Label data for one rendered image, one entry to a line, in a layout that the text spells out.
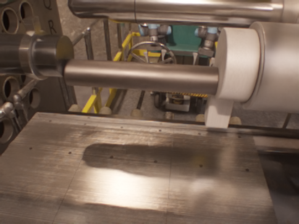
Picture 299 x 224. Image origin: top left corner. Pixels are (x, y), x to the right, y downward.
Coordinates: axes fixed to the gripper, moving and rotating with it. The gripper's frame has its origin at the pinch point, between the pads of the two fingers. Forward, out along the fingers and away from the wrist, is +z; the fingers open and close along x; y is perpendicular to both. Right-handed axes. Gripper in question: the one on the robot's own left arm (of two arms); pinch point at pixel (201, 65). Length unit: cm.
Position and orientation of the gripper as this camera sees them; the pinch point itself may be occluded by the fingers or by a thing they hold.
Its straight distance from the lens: 213.9
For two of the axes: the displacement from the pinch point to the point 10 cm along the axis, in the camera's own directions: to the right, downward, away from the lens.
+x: 9.3, 3.1, -1.9
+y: -2.6, 2.1, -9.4
